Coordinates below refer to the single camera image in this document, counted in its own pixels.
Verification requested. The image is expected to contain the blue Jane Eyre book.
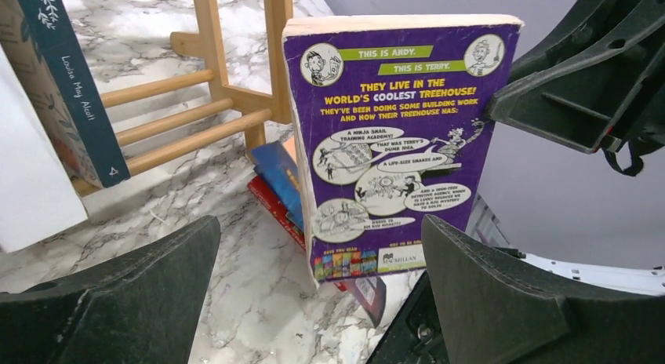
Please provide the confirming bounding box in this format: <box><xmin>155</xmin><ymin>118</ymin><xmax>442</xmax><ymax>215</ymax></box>
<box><xmin>250</xmin><ymin>140</ymin><xmax>304</xmax><ymax>231</ymax></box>

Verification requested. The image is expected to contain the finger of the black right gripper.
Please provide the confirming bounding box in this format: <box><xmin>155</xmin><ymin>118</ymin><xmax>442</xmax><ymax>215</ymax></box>
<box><xmin>486</xmin><ymin>0</ymin><xmax>664</xmax><ymax>153</ymax></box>

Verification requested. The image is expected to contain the purple 52-Storey Treehouse book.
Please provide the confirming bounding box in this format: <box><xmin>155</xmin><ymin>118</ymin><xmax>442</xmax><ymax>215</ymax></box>
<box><xmin>282</xmin><ymin>14</ymin><xmax>523</xmax><ymax>285</ymax></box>

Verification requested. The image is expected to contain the Afternoon tea coffee cover book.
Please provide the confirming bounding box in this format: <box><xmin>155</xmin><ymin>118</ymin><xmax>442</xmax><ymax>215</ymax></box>
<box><xmin>1</xmin><ymin>52</ymin><xmax>89</xmax><ymax>253</ymax></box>

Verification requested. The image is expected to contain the wooden book rack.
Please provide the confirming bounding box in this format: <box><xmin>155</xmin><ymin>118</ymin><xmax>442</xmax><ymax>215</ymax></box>
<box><xmin>101</xmin><ymin>0</ymin><xmax>293</xmax><ymax>176</ymax></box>

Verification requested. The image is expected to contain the red 13-Storey Treehouse book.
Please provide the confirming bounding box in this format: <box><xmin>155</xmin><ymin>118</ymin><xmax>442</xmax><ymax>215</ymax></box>
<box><xmin>247</xmin><ymin>175</ymin><xmax>387</xmax><ymax>327</ymax></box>

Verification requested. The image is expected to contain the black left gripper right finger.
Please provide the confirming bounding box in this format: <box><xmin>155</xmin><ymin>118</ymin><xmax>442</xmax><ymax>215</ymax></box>
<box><xmin>421</xmin><ymin>215</ymin><xmax>664</xmax><ymax>363</ymax></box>

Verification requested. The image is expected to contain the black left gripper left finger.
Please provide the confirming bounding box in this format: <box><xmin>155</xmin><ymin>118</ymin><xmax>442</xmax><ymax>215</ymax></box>
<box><xmin>1</xmin><ymin>216</ymin><xmax>220</xmax><ymax>363</ymax></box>

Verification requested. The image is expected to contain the floral Little Women book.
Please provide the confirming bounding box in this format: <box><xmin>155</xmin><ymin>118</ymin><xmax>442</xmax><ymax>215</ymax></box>
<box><xmin>1</xmin><ymin>0</ymin><xmax>130</xmax><ymax>188</ymax></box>

